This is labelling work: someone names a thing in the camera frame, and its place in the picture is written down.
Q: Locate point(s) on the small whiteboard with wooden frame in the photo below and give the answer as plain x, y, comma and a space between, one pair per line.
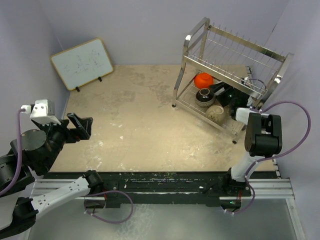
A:
82, 64

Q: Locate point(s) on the stainless steel dish rack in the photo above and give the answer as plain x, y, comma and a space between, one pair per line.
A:
228, 58

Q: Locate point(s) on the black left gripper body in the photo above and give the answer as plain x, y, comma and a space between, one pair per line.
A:
59, 134

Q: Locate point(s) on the orange bowl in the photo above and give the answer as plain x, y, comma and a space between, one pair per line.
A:
203, 80

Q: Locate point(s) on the black glossy bowl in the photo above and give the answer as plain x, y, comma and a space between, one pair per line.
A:
216, 114

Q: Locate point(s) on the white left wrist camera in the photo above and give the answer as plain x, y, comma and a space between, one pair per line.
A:
41, 112

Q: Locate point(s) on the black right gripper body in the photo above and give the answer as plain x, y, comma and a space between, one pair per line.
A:
226, 97

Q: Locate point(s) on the beige bowl with dark rim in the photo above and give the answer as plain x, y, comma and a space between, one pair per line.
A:
205, 98

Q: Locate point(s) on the blue floral white bowl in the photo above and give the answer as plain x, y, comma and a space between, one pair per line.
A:
249, 102

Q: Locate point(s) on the aluminium frame rail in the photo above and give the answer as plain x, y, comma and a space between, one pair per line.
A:
261, 189

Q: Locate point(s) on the black table edge rail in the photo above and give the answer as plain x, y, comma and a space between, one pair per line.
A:
168, 188

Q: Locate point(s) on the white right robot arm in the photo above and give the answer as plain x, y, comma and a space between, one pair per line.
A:
263, 137

